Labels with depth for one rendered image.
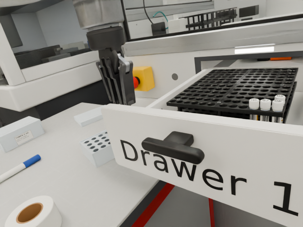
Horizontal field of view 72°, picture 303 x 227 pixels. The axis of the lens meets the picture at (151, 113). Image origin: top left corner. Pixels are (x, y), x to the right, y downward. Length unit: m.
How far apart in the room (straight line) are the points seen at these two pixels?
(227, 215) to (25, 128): 0.74
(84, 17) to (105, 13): 0.04
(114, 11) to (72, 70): 0.68
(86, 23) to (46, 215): 0.33
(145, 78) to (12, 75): 0.54
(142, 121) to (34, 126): 0.54
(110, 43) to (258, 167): 0.33
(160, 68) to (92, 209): 0.43
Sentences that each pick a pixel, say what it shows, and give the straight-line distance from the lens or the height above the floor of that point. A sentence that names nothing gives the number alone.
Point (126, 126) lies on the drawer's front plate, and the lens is 0.30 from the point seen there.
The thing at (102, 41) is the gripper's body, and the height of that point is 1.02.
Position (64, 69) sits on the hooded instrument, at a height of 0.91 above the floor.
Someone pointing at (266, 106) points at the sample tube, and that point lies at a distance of 0.31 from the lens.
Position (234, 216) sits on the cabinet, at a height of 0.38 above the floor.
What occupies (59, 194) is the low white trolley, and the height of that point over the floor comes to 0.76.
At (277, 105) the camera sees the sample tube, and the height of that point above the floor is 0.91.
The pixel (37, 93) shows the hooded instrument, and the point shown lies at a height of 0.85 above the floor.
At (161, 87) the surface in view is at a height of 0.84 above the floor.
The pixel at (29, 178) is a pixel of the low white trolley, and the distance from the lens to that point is 0.57.
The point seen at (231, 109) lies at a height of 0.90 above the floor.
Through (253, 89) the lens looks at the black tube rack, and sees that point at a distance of 0.40.
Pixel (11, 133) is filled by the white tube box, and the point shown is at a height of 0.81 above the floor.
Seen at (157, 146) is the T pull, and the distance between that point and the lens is 0.23.
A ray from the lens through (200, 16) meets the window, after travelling 0.59.
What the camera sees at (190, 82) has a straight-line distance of 0.50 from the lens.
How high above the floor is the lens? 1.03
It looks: 23 degrees down
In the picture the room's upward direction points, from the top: 11 degrees counter-clockwise
